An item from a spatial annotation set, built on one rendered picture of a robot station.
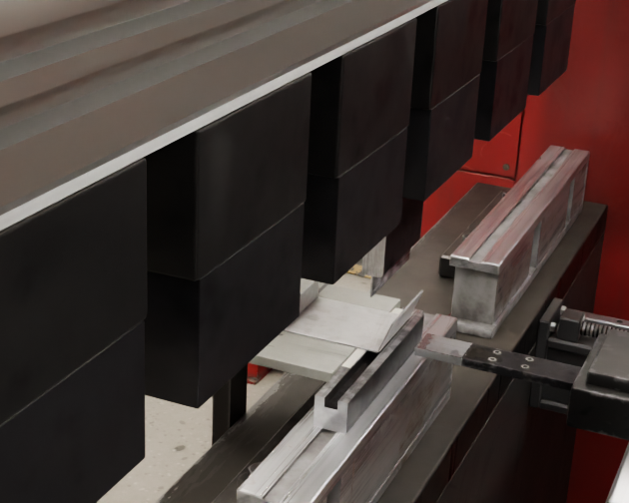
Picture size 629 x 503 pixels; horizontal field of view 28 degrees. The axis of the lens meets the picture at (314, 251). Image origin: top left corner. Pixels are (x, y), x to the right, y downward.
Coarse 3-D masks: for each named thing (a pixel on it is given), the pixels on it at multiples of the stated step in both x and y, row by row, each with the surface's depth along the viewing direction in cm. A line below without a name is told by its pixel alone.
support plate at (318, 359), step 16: (304, 288) 126; (336, 288) 126; (368, 304) 123; (384, 304) 123; (288, 336) 116; (304, 336) 116; (272, 352) 112; (288, 352) 112; (304, 352) 113; (320, 352) 113; (336, 352) 113; (352, 352) 114; (288, 368) 111; (304, 368) 110; (320, 368) 110; (336, 368) 110
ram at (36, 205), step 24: (384, 24) 88; (336, 48) 80; (192, 120) 63; (144, 144) 59; (168, 144) 62; (96, 168) 56; (120, 168) 58; (48, 192) 53; (72, 192) 54; (0, 216) 50; (24, 216) 51
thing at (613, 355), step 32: (416, 352) 114; (448, 352) 113; (480, 352) 113; (512, 352) 113; (608, 352) 108; (544, 384) 110; (576, 384) 104; (608, 384) 104; (576, 416) 105; (608, 416) 103
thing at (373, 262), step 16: (416, 208) 114; (400, 224) 110; (416, 224) 115; (384, 240) 107; (400, 240) 111; (416, 240) 116; (368, 256) 108; (384, 256) 108; (400, 256) 112; (368, 272) 109; (384, 272) 109
